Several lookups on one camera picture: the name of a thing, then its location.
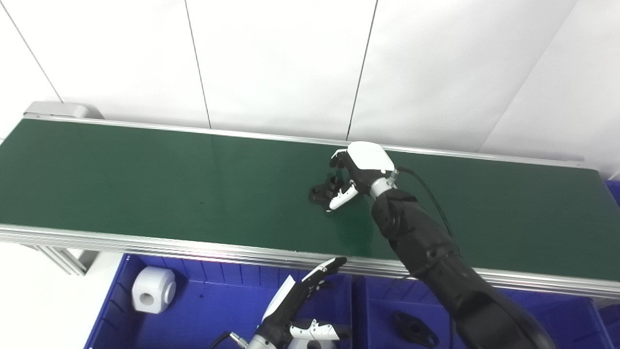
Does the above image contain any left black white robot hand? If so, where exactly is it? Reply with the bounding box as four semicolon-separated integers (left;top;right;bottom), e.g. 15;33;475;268
254;257;348;347

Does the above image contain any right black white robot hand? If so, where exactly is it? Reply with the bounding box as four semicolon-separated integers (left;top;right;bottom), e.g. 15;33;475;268
328;141;399;212

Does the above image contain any black flanged machine part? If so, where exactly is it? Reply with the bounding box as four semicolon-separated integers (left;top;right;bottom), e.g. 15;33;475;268
309;175;357;206
391;311;440;348

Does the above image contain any blue plastic bin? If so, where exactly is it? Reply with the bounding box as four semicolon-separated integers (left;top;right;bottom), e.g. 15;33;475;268
351;274;616;349
597;179;620;349
83;253;354;349

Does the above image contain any green conveyor belt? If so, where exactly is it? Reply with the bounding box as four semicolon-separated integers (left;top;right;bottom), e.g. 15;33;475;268
0;112;620;300
0;119;620;282

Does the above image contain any aluminium conveyor leg profile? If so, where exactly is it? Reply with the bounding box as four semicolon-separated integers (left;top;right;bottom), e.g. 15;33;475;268
27;244;97;276

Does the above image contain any grey conveyor motor housing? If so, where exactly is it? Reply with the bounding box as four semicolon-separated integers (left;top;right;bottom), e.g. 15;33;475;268
23;101;105;120

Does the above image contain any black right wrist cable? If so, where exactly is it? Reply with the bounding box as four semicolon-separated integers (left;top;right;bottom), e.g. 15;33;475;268
387;166;455;239

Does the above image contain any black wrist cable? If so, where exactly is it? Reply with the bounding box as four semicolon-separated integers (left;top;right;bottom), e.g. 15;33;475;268
387;166;455;239
208;331;250;349

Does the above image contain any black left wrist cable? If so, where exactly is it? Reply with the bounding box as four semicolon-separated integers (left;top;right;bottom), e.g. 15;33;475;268
208;331;250;349

